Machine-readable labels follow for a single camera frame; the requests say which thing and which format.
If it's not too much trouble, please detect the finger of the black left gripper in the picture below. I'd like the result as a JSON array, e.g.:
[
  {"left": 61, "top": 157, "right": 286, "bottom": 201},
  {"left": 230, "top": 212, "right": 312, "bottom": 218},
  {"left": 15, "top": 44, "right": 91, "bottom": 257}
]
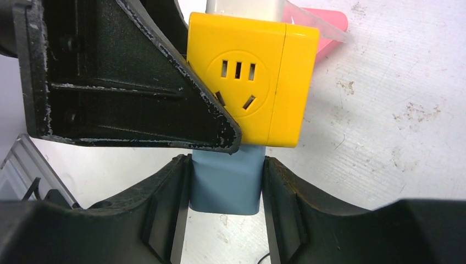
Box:
[
  {"left": 13, "top": 1, "right": 241, "bottom": 153},
  {"left": 140, "top": 0, "right": 188, "bottom": 58}
]

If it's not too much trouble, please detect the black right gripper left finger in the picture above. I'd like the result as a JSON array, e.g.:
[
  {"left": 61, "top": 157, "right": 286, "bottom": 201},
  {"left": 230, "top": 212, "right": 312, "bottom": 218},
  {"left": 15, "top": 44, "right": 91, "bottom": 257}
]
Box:
[{"left": 1, "top": 155, "right": 192, "bottom": 263}]

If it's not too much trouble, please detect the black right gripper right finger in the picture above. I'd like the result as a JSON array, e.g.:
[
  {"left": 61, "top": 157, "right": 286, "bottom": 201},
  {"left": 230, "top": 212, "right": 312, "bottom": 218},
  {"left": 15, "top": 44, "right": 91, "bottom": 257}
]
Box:
[{"left": 262, "top": 157, "right": 465, "bottom": 263}]

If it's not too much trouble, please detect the yellow block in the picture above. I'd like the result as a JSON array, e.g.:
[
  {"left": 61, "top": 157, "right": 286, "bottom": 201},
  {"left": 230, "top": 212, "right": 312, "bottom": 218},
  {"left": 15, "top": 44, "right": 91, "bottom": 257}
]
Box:
[{"left": 187, "top": 13, "right": 319, "bottom": 147}]

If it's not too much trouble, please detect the pink triangular power strip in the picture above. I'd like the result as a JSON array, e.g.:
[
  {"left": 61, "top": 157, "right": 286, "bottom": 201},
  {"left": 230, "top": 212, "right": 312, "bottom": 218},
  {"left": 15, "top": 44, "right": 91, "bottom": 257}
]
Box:
[{"left": 282, "top": 1, "right": 351, "bottom": 63}]

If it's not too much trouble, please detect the aluminium frame rail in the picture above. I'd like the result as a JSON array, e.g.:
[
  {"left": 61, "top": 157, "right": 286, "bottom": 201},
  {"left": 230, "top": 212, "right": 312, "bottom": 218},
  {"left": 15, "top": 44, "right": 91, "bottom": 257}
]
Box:
[{"left": 1, "top": 134, "right": 80, "bottom": 208}]

